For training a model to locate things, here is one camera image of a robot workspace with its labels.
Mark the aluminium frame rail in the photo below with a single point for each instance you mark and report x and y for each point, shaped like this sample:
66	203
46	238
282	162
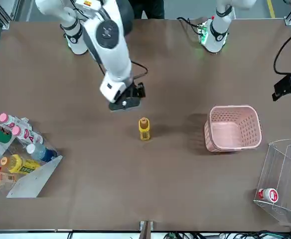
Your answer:
3	15

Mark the blue water bottle white cap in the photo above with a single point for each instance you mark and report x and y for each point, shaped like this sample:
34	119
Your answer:
39	152

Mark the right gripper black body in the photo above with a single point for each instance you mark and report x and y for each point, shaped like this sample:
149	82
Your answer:
131	91

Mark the clear acrylic shelf rack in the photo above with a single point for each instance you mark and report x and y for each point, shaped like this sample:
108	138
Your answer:
285	174

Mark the pink plastic basket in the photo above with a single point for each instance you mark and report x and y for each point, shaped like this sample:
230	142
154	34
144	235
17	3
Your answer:
211	142

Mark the clear acrylic drinks rack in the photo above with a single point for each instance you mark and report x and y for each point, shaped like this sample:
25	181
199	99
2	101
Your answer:
36	179

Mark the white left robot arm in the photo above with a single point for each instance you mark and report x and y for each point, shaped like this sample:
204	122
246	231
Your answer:
217	37

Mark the aluminium post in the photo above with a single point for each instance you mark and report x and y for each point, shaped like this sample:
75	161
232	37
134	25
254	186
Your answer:
146	230

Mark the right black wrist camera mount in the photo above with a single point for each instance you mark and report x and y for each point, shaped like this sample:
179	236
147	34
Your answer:
124	105

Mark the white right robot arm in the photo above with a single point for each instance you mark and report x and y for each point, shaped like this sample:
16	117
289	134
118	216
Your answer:
115	62

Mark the person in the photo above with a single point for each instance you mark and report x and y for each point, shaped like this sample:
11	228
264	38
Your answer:
150	10

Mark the yellow drink bottle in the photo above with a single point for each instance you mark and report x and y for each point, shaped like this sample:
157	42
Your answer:
23	165
144	132

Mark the white bottle pink cap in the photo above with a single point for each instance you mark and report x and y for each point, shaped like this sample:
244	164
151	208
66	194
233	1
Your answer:
26	134
11	120

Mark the small red white bottle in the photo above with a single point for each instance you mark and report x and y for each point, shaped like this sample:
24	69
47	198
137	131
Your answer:
268	195

